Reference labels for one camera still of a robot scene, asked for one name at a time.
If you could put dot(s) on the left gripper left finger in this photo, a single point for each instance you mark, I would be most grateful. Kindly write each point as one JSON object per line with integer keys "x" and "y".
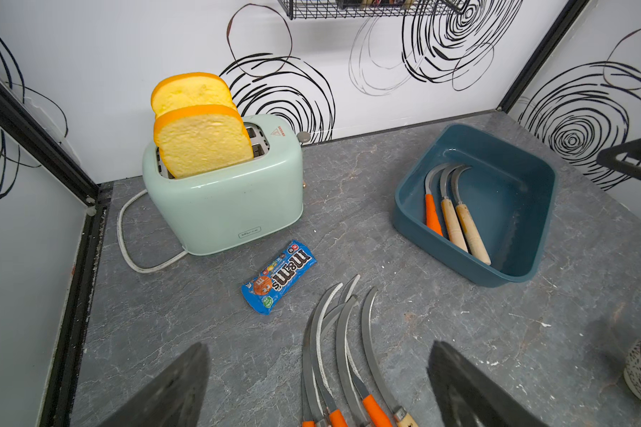
{"x": 173, "y": 398}

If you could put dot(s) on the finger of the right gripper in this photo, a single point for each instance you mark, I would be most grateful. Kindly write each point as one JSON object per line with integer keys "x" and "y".
{"x": 623, "y": 158}

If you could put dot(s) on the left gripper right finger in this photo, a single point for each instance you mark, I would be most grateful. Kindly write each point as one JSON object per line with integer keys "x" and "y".
{"x": 467, "y": 397}

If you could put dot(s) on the wooden handled sickle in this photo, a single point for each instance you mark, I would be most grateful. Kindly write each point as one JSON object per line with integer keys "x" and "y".
{"x": 454, "y": 231}

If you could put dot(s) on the orange handled sickle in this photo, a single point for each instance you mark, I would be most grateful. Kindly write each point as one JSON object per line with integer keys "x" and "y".
{"x": 432, "y": 218}

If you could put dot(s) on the teal plastic storage box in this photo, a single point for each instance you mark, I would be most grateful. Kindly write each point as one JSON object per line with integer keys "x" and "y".
{"x": 509, "y": 193}

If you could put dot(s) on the orange sickle far left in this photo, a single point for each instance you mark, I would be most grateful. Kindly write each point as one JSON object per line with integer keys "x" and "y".
{"x": 307, "y": 382}

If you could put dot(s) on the blue candy packet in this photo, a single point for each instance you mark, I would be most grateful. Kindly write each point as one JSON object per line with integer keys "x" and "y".
{"x": 274, "y": 281}

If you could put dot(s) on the mint green toaster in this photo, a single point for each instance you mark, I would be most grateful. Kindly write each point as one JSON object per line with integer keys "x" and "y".
{"x": 213, "y": 212}

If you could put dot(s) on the front toast slice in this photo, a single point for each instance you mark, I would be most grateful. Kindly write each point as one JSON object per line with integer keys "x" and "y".
{"x": 200, "y": 139}

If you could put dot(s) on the toast slice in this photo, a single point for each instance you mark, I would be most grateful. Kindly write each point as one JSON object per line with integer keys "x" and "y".
{"x": 200, "y": 139}
{"x": 190, "y": 89}

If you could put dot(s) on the rear toast slice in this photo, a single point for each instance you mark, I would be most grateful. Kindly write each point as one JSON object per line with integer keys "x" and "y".
{"x": 190, "y": 89}

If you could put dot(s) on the black wire wall basket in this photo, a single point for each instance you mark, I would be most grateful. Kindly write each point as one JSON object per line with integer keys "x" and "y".
{"x": 345, "y": 9}

